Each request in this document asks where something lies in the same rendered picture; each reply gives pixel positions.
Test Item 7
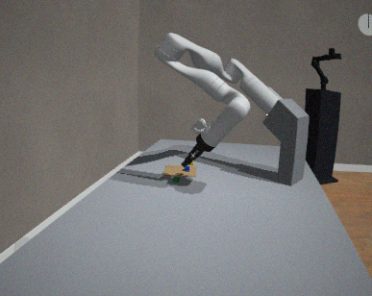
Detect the tan square mat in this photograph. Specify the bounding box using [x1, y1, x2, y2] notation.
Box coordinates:
[163, 165, 196, 177]

